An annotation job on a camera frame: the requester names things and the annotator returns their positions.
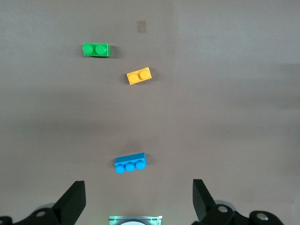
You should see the green two-stud block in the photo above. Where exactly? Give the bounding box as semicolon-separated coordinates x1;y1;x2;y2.
82;42;112;58

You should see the grey box with green light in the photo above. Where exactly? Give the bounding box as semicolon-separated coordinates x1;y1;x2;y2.
108;215;163;225

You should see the yellow two-stud block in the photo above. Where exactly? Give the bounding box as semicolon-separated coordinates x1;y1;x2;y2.
126;67;153;86

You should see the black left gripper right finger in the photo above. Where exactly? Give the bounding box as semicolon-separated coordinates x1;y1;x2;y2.
191;179;284;225

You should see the blue three-stud block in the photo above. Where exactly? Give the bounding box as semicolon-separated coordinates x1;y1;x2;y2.
114;152;148;175

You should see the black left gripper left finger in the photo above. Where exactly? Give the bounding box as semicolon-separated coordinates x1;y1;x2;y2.
0;180;87;225

